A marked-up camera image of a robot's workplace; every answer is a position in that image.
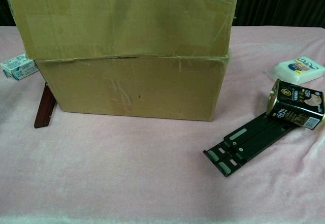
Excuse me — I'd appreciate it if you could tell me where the brown cardboard shipping box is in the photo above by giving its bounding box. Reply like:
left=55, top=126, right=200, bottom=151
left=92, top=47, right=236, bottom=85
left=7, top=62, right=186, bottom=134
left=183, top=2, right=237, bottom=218
left=0, top=0, right=241, bottom=122

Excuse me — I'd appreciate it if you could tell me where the dark pleated curtain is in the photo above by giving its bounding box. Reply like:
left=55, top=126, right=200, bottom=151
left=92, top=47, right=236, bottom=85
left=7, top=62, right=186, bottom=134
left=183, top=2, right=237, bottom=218
left=0, top=0, right=325, bottom=28

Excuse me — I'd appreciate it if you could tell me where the black folding stand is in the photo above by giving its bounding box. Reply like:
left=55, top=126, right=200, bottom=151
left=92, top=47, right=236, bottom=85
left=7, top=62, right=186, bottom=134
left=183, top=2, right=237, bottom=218
left=202, top=113, right=297, bottom=178

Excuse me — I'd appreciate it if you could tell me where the white tissue packet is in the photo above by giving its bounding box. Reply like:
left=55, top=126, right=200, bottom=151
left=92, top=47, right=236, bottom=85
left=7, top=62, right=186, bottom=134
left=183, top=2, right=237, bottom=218
left=268, top=55, right=325, bottom=85

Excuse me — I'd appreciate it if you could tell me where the black luncheon meat can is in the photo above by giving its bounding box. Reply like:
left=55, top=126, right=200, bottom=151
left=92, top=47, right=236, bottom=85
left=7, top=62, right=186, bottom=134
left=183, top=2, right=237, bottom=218
left=266, top=78, right=325, bottom=131

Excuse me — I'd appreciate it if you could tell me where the small white blue carton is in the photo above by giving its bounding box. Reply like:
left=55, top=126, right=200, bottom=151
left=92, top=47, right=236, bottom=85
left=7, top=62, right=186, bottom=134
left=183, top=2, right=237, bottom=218
left=0, top=53, right=39, bottom=82

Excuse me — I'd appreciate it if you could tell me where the pink tablecloth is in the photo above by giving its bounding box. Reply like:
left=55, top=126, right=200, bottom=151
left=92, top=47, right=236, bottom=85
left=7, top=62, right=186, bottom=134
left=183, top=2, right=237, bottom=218
left=0, top=25, right=325, bottom=224

